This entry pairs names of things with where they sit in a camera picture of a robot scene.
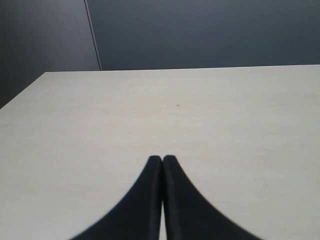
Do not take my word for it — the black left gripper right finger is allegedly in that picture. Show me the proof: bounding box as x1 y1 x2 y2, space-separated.
162 155 259 240

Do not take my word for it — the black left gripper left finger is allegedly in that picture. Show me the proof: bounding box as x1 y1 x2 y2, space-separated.
73 155 163 240

